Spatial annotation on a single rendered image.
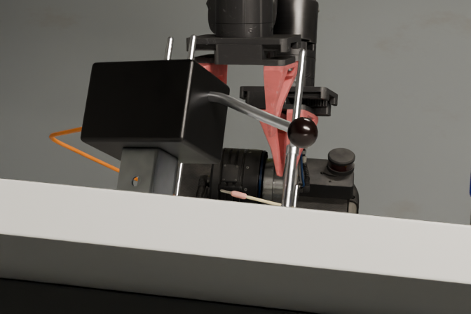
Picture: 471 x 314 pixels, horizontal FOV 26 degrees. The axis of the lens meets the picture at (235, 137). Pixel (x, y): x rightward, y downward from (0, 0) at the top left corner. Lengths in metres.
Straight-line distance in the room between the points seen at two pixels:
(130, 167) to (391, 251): 0.20
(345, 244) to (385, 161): 2.81
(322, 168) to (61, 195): 2.29
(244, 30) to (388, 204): 2.01
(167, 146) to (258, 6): 0.53
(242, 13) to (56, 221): 0.68
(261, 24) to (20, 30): 2.88
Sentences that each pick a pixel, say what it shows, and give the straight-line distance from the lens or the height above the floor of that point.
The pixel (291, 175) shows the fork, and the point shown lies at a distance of 0.58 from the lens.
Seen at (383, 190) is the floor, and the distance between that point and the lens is 3.01.
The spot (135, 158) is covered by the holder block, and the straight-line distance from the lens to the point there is 0.48.
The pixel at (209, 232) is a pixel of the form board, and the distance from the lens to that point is 0.31.
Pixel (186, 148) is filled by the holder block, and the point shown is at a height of 1.58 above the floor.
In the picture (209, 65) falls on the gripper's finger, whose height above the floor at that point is 1.33.
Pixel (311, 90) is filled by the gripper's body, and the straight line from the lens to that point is 1.14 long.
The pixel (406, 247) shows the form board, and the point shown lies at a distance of 0.31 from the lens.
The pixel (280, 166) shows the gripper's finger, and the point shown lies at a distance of 1.17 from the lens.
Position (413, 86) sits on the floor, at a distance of 3.48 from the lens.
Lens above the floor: 1.86
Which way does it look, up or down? 36 degrees down
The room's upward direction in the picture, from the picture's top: straight up
